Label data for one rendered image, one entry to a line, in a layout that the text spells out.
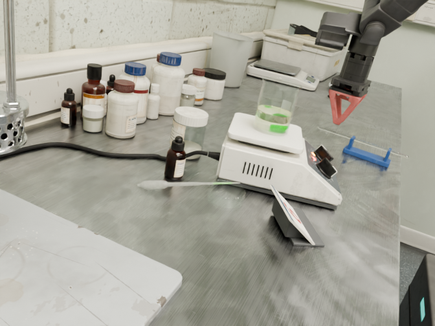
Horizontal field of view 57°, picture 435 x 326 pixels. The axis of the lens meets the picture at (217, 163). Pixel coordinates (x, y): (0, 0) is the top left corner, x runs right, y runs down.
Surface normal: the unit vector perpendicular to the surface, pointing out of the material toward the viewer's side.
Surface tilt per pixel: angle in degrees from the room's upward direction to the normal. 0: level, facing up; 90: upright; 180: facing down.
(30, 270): 0
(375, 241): 0
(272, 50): 93
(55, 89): 90
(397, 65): 90
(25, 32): 90
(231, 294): 0
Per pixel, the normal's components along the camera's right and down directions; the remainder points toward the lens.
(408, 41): -0.40, 0.32
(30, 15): 0.90, 0.32
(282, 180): -0.15, 0.39
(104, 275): 0.18, -0.89
